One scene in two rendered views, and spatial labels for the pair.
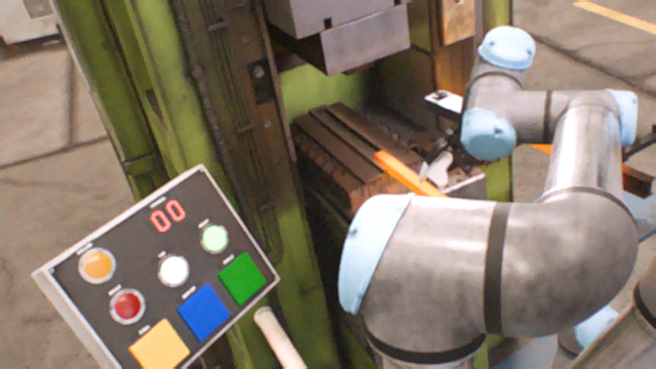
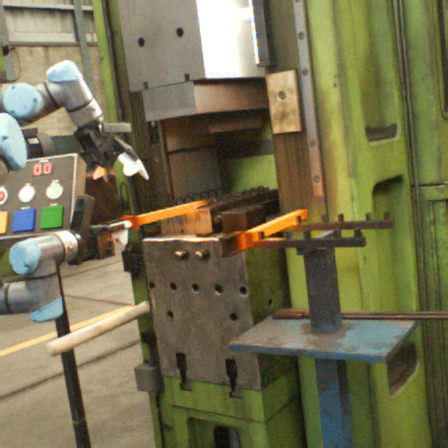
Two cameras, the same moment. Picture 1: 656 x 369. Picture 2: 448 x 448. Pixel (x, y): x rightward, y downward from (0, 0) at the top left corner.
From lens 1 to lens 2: 1.94 m
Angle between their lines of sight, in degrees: 58
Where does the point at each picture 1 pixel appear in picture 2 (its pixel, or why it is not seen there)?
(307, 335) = not seen: hidden behind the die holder
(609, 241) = not seen: outside the picture
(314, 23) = (138, 84)
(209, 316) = (23, 223)
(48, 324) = not seen: hidden behind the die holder
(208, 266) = (42, 201)
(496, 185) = (346, 302)
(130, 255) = (16, 177)
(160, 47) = (108, 95)
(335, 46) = (149, 101)
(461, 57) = (295, 150)
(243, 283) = (49, 219)
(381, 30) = (177, 97)
